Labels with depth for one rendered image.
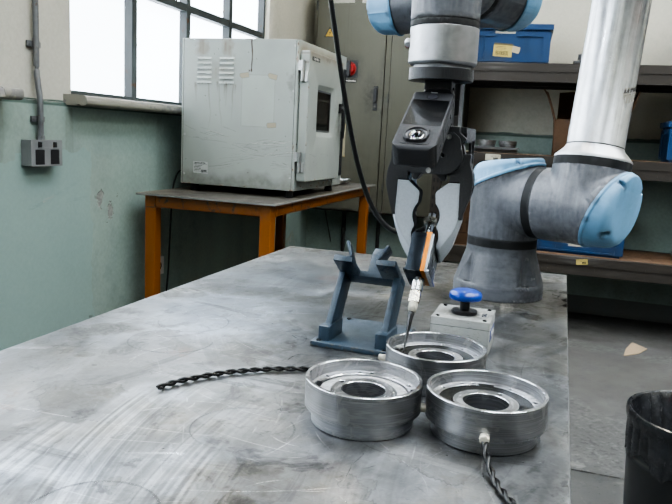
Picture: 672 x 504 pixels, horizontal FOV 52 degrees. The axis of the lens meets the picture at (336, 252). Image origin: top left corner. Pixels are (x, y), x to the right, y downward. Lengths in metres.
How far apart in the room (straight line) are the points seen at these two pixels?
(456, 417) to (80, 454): 0.30
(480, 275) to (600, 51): 0.39
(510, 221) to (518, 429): 0.59
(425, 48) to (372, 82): 3.81
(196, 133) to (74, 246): 0.74
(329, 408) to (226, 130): 2.49
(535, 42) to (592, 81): 3.08
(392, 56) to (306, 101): 1.74
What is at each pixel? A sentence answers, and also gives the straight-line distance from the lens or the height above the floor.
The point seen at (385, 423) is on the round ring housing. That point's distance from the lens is 0.59.
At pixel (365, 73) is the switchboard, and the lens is 4.59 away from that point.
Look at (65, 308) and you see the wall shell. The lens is 2.78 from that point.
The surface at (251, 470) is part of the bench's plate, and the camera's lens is 0.55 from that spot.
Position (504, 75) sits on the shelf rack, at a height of 1.43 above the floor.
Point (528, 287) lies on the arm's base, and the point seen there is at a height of 0.82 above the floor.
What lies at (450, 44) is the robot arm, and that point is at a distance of 0.76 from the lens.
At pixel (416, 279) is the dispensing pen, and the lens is 0.76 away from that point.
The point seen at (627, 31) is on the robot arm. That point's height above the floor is 1.23.
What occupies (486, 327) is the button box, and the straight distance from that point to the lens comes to 0.84.
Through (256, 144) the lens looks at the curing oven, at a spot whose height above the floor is 1.00.
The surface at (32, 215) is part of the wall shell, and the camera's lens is 2.59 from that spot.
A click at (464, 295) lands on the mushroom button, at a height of 0.87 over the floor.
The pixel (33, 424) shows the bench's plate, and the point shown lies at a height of 0.80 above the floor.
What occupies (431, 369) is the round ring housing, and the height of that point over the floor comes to 0.83.
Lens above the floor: 1.05
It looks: 10 degrees down
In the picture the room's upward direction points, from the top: 3 degrees clockwise
